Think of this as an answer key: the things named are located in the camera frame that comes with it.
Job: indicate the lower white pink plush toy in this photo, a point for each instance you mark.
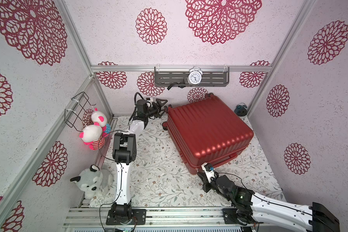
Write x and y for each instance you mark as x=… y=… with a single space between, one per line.
x=92 y=136

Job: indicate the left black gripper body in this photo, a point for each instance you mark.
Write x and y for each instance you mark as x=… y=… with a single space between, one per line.
x=147 y=113

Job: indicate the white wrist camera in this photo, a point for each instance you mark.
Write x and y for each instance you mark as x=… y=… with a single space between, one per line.
x=150 y=101
x=208 y=169

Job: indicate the white alarm clock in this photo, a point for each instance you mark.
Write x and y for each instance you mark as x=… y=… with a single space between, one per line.
x=195 y=76

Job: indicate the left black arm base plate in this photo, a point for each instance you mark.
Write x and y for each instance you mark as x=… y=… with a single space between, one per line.
x=136 y=216

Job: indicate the grey husky plush toy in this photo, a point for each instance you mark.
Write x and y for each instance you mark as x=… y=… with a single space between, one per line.
x=94 y=182

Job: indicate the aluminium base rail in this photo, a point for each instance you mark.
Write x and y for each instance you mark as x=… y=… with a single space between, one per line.
x=166 y=219

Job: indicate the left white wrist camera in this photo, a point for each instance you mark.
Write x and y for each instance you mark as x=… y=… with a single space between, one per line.
x=150 y=101

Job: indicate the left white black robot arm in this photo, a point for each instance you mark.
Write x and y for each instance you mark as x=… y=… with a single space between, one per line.
x=124 y=155

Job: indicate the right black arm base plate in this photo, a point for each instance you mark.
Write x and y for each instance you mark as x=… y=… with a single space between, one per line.
x=236 y=216

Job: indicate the white pink plush toy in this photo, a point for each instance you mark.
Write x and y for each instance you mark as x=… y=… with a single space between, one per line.
x=92 y=136
x=99 y=118

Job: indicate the black wire wall basket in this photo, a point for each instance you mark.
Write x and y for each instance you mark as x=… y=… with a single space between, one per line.
x=79 y=115

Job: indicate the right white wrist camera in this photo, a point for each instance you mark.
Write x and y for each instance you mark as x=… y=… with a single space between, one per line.
x=208 y=169

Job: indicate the upper white pink plush toy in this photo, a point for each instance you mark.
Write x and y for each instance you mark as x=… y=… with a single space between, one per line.
x=99 y=118

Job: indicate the red hard-shell suitcase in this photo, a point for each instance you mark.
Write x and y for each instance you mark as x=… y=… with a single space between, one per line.
x=207 y=131

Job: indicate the small teal black device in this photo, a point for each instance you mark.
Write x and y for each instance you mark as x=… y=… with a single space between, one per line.
x=241 y=110

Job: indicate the floral patterned table mat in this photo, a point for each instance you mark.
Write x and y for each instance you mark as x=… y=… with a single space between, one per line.
x=159 y=177

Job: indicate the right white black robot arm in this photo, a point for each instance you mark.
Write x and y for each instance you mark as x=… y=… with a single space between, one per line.
x=249 y=207

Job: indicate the grey metal wall shelf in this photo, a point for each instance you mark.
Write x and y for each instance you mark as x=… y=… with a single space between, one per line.
x=171 y=77

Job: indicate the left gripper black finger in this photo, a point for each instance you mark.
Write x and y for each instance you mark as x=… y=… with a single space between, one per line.
x=159 y=103
x=160 y=112

